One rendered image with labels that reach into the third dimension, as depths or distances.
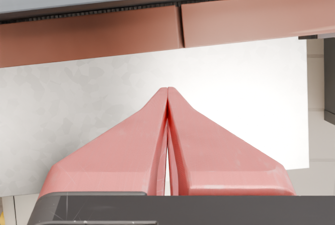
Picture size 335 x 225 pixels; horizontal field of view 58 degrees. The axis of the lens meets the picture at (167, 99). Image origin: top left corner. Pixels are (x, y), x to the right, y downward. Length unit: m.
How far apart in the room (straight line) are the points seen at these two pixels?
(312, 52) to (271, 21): 0.93
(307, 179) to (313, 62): 0.46
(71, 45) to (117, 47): 0.04
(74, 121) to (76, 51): 0.19
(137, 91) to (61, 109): 0.12
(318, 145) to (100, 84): 1.01
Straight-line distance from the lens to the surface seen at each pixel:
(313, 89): 1.25
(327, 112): 1.26
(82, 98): 0.46
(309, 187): 1.36
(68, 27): 0.30
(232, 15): 0.29
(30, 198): 1.04
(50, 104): 0.48
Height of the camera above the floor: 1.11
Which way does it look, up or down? 80 degrees down
